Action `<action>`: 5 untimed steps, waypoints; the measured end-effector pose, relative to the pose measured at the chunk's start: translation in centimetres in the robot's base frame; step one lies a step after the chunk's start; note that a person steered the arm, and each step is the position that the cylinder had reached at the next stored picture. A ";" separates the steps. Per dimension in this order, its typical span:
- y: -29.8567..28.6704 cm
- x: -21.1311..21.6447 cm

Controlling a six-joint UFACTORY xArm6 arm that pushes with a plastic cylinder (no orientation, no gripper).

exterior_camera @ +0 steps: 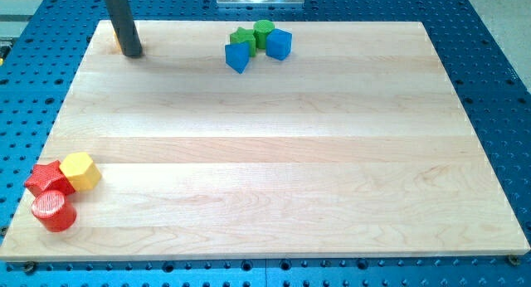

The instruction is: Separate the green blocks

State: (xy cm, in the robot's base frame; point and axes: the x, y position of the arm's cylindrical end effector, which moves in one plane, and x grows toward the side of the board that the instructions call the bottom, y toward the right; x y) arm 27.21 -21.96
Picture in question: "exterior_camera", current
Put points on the yellow hexagon block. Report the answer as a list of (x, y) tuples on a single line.
[(81, 171)]

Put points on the blue triangle block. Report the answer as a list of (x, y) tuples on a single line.
[(237, 56)]

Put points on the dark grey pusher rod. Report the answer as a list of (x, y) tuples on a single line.
[(125, 30)]

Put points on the wooden board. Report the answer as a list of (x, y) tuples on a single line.
[(355, 145)]

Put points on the blue cube block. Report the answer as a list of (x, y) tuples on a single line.
[(278, 44)]

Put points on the green cylinder block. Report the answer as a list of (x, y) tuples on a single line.
[(262, 29)]

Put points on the green star block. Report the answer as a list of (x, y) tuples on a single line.
[(242, 35)]

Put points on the red cylinder block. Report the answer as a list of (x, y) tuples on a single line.
[(54, 211)]

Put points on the red star block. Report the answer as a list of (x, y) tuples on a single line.
[(47, 177)]

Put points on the yellow block behind rod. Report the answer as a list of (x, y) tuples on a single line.
[(117, 43)]

